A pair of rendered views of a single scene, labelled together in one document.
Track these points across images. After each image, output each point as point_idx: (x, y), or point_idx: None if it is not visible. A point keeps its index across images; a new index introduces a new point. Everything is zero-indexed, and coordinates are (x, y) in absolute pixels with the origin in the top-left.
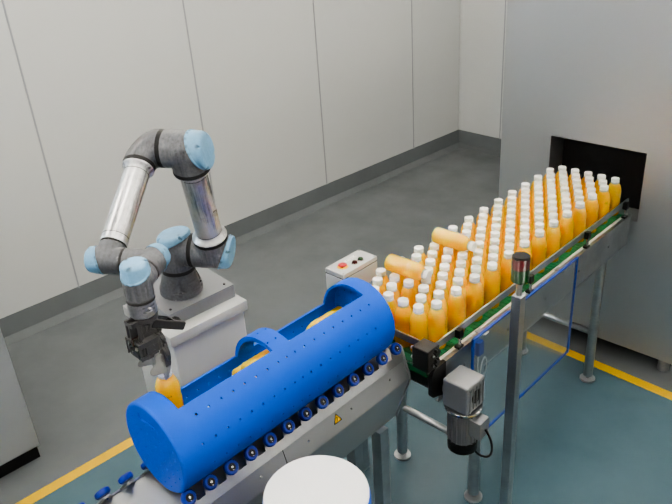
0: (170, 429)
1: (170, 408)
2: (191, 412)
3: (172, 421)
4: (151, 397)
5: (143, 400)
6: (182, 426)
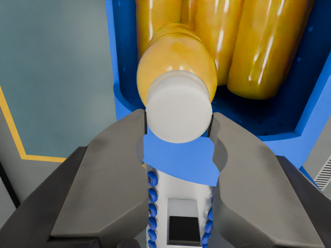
0: (302, 163)
1: (284, 151)
2: (330, 107)
3: (301, 156)
4: (205, 159)
5: (193, 172)
6: (317, 137)
